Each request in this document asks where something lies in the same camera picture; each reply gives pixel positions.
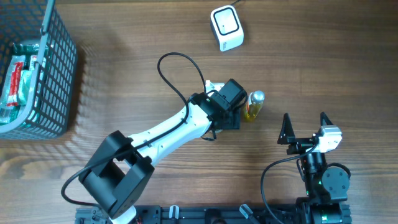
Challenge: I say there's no black right camera cable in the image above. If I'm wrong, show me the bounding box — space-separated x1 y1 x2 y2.
260 142 320 224

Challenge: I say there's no black camera cable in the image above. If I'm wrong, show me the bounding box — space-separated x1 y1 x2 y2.
260 142 320 224
60 52 218 208

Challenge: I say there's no yellow liquid bottle silver cap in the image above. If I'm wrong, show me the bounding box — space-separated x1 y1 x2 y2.
243 90 265 121

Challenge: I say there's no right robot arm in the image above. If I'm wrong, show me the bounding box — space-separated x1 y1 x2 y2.
277 112 352 224

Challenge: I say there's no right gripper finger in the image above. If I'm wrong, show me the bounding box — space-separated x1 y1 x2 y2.
278 113 295 144
320 112 333 126

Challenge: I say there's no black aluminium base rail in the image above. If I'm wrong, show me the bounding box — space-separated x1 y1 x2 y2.
75 203 353 224

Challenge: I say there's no grey plastic mesh basket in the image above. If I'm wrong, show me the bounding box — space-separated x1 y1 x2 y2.
1 1 78 140

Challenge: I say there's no black left camera cable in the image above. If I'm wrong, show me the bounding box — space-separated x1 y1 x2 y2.
60 52 218 208

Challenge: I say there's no white barcode scanner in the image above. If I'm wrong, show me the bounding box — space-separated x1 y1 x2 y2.
210 5 244 52

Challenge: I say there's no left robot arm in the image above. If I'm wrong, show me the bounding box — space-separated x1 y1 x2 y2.
78 79 247 223

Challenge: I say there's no light green snack pouch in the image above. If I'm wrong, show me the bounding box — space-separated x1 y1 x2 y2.
17 70 33 105

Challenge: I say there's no green 3M gloves package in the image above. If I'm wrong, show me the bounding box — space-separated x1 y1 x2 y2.
1 44 39 126

